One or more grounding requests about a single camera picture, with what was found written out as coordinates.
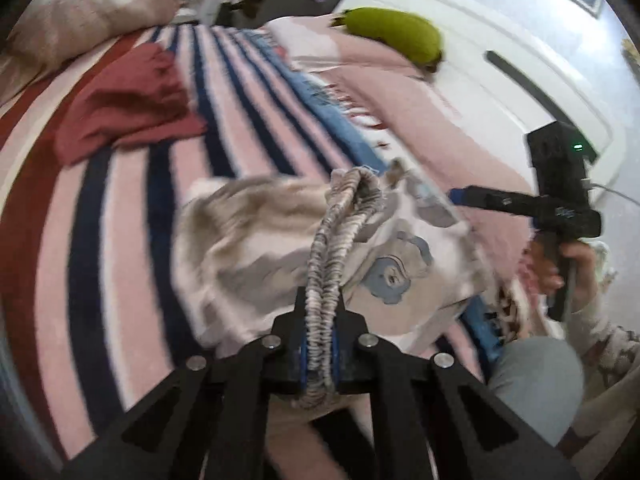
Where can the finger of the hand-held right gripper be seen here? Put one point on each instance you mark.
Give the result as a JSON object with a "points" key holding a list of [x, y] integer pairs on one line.
{"points": [[500, 200]]}

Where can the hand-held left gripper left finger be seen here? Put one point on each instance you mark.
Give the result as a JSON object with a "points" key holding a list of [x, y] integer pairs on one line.
{"points": [[301, 360]]}

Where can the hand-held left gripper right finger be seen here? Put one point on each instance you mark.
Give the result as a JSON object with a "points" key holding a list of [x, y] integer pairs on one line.
{"points": [[337, 360]]}

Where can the beige cartoon print pants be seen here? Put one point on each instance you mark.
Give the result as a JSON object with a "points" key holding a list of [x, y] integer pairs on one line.
{"points": [[240, 240]]}

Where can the person's right forearm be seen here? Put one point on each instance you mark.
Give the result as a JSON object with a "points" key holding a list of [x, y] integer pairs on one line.
{"points": [[610, 345]]}

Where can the person's right hand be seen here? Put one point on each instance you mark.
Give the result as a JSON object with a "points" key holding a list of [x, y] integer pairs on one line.
{"points": [[586, 270]]}

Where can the pale pink blanket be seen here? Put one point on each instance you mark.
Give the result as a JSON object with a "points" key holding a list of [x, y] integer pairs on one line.
{"points": [[440, 125]]}

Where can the white headboard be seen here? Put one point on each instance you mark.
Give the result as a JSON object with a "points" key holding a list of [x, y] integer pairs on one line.
{"points": [[500, 35]]}

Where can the blue cloth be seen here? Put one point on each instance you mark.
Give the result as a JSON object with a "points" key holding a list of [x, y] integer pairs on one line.
{"points": [[340, 130]]}

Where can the person's grey trouser leg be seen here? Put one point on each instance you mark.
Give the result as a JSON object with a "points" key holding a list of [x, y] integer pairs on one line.
{"points": [[540, 385]]}

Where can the green plush toy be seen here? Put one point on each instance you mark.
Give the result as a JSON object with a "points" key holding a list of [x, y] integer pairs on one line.
{"points": [[395, 32]]}

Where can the dark red garment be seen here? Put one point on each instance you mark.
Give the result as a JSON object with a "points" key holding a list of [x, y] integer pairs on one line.
{"points": [[125, 100]]}

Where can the grey pink striped duvet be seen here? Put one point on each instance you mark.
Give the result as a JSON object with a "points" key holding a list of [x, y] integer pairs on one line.
{"points": [[90, 15]]}

